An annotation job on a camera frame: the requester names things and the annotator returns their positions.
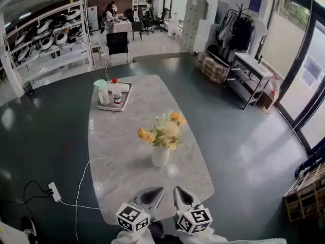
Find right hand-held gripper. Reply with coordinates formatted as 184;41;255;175
173;186;213;235

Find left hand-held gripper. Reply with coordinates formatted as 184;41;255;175
115;186;165;233

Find white ribbed vase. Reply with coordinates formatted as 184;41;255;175
151;145;171;168

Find yellow flowers bouquet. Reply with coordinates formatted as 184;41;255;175
138;110;188;151

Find person's right forearm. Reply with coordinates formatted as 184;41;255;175
175;226;287;244

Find person's left forearm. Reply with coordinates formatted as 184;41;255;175
111;227;155;244

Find grey marble table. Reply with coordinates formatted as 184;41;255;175
87;74;215;225

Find white power strip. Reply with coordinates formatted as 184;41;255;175
48;181;61;202

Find black white bag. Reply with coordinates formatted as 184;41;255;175
20;215;38;244

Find white rectangular tray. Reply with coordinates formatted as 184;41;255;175
96;81;134;112

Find wooden crate shelf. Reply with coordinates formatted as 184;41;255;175
283;161;325;223

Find white side table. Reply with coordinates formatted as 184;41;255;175
0;221;31;244

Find clear bottle with red cap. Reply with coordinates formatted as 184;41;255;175
111;78;123;107

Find white rolled towel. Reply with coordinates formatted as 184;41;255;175
108;82;130;93

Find mint green lidded pitcher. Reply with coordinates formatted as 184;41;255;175
93;79;110;105

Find wrapped brown cardboard package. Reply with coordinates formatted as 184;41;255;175
194;51;231;84

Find red white plastic bags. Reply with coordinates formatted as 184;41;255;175
264;74;282;104

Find black mesh trash bin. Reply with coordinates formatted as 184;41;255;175
22;81;35;97

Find grey side shelf table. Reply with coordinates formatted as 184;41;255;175
225;52;274;110

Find black mesh chair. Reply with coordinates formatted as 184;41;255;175
106;32;129;63

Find white metal shelving rack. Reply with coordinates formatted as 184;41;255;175
4;0;96;78

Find stacked white boxes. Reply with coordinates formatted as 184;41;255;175
192;19;221;53

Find paper notices on glass door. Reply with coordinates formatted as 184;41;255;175
300;54;324;88

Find grey visitor chair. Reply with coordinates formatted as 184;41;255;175
131;21;144;41

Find table with white cloth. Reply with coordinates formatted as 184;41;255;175
111;19;133;42

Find row of black white round devices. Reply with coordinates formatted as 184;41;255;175
14;8;83;63

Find black coat rack with clothes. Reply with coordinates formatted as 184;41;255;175
218;3;269;58

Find white locker cabinet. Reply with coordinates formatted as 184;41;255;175
180;0;208;53

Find black office chair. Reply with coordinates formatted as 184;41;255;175
138;9;153;35
151;8;168;33

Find white refrigerator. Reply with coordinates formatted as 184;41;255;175
87;6;99;32

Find white whiteboard panel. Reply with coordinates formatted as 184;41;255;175
171;0;188;21

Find white bookcase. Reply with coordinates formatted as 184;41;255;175
132;0;151;12

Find white power strip cable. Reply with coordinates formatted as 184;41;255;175
59;199;102;210

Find long white floor cable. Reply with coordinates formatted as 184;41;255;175
75;160;91;244

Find black floor cable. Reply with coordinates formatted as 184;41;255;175
23;180;53;213

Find blue wall poster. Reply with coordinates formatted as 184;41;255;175
248;0;264;13

